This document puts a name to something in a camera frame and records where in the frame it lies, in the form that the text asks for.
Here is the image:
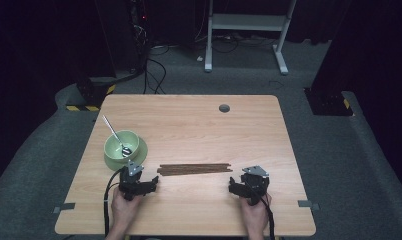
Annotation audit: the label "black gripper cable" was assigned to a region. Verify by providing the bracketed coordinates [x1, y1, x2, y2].
[245, 186, 276, 240]
[103, 167, 124, 238]

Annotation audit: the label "green plate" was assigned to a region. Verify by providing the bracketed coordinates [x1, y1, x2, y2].
[103, 135, 149, 172]

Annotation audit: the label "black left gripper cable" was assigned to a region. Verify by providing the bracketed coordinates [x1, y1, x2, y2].
[103, 167, 124, 238]

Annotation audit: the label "bundle of brown wooden chopsticks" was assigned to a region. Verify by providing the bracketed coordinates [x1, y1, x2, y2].
[156, 162, 234, 177]

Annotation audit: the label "white metal stand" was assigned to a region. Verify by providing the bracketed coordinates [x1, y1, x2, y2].
[203, 0, 298, 76]

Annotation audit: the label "green bowl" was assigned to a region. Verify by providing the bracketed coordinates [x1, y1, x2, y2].
[103, 129, 141, 164]

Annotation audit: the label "black floor cables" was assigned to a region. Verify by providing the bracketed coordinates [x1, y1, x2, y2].
[142, 57, 168, 96]

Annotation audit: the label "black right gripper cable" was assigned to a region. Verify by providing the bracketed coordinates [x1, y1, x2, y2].
[245, 186, 276, 240]

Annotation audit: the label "metal spoon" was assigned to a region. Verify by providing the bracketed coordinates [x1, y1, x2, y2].
[101, 114, 134, 158]

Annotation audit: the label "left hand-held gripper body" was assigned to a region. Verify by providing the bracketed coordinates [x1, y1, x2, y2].
[118, 159, 149, 202]

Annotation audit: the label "person's left hand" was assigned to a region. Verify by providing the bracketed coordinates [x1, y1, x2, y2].
[110, 188, 144, 232]

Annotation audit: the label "dark equipment rack with wires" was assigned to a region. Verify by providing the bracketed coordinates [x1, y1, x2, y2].
[126, 0, 151, 74]

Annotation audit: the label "grey tape strip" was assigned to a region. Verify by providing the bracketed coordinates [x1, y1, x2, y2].
[297, 199, 321, 212]
[52, 202, 76, 215]

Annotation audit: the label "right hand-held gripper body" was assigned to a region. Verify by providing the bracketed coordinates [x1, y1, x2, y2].
[240, 165, 271, 206]

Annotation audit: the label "cables under white stand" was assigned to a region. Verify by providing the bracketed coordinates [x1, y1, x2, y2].
[194, 32, 277, 55]

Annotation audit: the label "person's right hand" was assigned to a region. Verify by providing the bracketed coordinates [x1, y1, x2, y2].
[239, 193, 273, 234]

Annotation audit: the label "black base with yellow stripes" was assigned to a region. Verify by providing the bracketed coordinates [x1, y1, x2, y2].
[65, 76, 118, 113]
[303, 87, 354, 117]

